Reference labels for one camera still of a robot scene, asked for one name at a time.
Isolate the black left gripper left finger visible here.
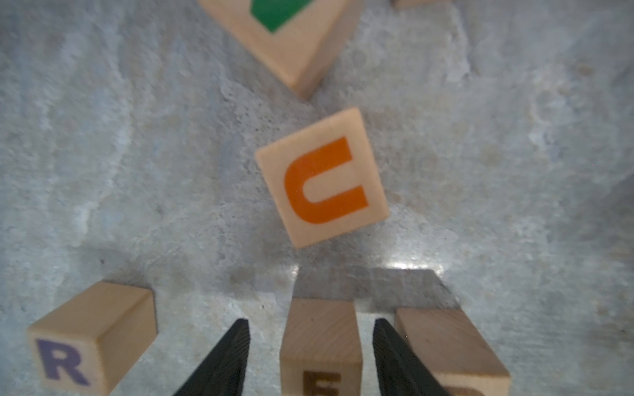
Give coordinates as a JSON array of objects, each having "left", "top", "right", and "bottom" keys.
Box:
[{"left": 174, "top": 318, "right": 250, "bottom": 396}]

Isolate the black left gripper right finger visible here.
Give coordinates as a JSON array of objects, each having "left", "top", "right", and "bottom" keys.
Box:
[{"left": 372, "top": 318, "right": 450, "bottom": 396}]

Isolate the wooden block letter D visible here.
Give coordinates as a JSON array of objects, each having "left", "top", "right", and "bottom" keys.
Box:
[{"left": 395, "top": 308, "right": 511, "bottom": 396}]

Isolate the wooden block letter E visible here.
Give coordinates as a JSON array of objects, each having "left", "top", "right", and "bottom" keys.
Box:
[{"left": 279, "top": 298, "right": 363, "bottom": 395}]

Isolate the wooden block letter R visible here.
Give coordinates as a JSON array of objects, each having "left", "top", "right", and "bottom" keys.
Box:
[{"left": 27, "top": 281, "right": 158, "bottom": 395}]

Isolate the wooden block letter U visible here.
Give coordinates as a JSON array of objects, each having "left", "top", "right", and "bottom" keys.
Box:
[{"left": 255, "top": 107, "right": 390, "bottom": 248}]

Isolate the wooden block green V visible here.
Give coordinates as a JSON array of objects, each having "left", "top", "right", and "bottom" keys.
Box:
[{"left": 201, "top": 1, "right": 363, "bottom": 101}]

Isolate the wooden block orange V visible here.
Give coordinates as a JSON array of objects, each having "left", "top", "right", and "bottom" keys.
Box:
[{"left": 391, "top": 0, "right": 440, "bottom": 10}]

